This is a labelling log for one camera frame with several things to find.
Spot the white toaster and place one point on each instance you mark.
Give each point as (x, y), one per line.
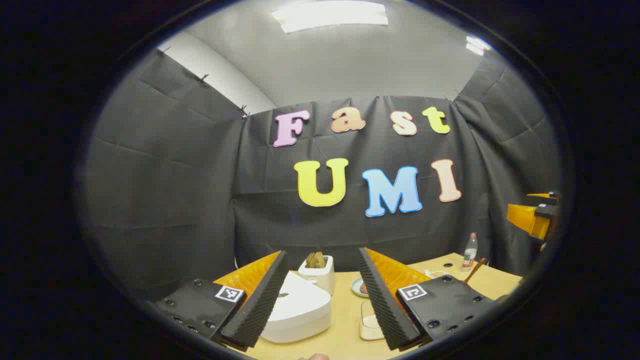
(322, 280)

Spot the light green plate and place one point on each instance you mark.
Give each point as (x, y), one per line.
(356, 288)

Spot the small ceiling light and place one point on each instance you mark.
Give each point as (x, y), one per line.
(477, 45)

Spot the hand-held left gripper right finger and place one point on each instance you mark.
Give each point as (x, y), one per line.
(380, 305)

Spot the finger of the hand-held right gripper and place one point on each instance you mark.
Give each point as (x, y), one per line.
(522, 216)
(545, 196)

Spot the ceiling light panel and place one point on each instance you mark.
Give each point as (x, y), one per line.
(330, 15)

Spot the white rice cooker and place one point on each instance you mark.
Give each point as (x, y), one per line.
(300, 312)

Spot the clear rice container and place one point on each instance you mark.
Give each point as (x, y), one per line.
(370, 334)

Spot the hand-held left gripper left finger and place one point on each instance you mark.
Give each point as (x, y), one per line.
(265, 305)

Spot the black backdrop cloth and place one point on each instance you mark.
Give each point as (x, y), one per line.
(175, 190)

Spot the clear plastic water bottle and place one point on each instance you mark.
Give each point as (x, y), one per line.
(469, 252)

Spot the brown bread slice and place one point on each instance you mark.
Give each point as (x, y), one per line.
(311, 260)
(320, 260)

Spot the red meat piece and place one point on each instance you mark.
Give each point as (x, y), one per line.
(363, 289)

